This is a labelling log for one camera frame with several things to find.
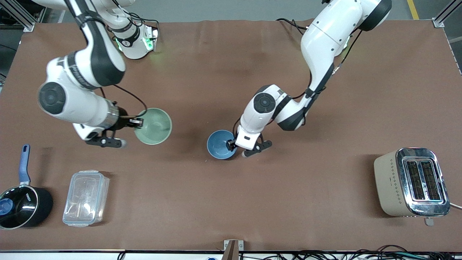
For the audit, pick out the green bowl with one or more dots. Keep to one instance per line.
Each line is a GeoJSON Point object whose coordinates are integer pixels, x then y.
{"type": "Point", "coordinates": [155, 128]}

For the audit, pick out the glass lid with blue knob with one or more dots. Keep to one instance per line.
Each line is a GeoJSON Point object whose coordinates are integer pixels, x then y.
{"type": "Point", "coordinates": [21, 206]}

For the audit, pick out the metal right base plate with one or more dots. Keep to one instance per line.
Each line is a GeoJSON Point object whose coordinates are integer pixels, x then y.
{"type": "Point", "coordinates": [154, 38]}

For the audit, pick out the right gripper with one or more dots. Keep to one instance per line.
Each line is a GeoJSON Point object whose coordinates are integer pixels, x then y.
{"type": "Point", "coordinates": [125, 122]}

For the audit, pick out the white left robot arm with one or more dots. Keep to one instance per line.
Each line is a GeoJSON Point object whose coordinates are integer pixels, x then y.
{"type": "Point", "coordinates": [325, 39]}

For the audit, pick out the clear plastic food container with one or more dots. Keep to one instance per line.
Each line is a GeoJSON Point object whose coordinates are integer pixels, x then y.
{"type": "Point", "coordinates": [86, 198]}

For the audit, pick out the beige chrome toaster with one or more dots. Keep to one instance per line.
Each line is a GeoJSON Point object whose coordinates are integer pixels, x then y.
{"type": "Point", "coordinates": [397, 184]}

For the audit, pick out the metal table edge bracket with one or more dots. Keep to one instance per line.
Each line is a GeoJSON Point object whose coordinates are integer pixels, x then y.
{"type": "Point", "coordinates": [231, 251]}

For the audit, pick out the blue bowl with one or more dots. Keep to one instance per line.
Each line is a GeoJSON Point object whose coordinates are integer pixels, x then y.
{"type": "Point", "coordinates": [218, 144]}

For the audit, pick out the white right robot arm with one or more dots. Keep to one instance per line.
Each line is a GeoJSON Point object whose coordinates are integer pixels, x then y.
{"type": "Point", "coordinates": [90, 65]}

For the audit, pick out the brown table cover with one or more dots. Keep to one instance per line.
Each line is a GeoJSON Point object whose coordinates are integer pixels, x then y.
{"type": "Point", "coordinates": [216, 202]}

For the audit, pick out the aluminium frame profile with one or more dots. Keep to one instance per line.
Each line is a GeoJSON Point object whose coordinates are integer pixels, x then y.
{"type": "Point", "coordinates": [21, 18]}
{"type": "Point", "coordinates": [445, 14]}

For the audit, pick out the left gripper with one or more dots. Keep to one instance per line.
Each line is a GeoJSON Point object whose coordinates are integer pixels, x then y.
{"type": "Point", "coordinates": [231, 144]}

